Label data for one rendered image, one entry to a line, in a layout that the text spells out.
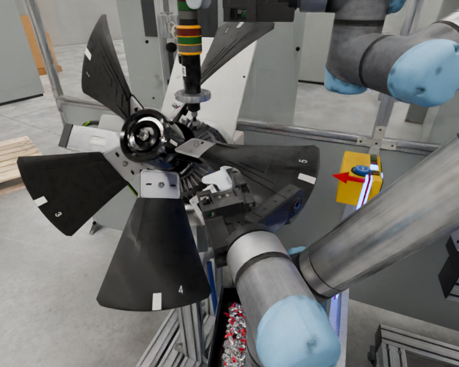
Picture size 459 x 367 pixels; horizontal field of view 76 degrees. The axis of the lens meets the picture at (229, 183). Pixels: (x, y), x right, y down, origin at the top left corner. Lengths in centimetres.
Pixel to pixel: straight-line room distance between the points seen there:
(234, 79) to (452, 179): 72
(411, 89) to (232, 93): 59
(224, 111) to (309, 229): 87
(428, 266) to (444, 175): 136
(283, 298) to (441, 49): 32
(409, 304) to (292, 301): 158
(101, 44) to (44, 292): 162
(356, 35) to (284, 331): 42
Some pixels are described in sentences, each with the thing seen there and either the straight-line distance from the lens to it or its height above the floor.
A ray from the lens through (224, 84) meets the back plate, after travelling 94.
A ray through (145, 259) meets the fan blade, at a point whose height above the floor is 101.
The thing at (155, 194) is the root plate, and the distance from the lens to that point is 66.
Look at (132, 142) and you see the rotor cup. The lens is 65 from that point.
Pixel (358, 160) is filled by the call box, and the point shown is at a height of 107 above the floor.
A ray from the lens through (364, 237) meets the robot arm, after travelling 37.
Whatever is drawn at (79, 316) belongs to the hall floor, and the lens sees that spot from 193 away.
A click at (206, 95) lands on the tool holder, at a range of 58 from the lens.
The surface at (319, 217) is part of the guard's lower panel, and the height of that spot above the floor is 56.
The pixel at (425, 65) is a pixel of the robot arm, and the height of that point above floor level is 140.
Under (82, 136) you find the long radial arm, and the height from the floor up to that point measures 112.
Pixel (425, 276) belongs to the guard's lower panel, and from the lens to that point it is 172.
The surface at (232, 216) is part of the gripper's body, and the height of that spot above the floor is 119.
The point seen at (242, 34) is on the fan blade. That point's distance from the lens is 70.
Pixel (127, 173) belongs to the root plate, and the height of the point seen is 111.
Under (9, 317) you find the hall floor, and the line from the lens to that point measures 212.
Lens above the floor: 146
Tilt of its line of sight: 32 degrees down
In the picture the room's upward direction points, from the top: straight up
